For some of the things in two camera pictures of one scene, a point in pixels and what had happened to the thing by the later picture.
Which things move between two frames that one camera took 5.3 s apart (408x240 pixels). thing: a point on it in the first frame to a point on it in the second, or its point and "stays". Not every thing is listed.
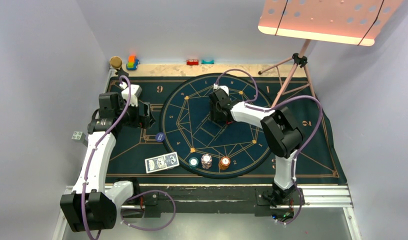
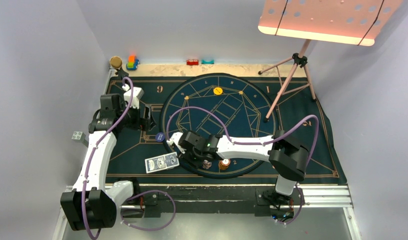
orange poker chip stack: x=224 y=162 stays
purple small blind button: x=160 y=137 stays
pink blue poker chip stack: x=206 y=161 stays
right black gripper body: x=215 y=112 to x=193 y=159
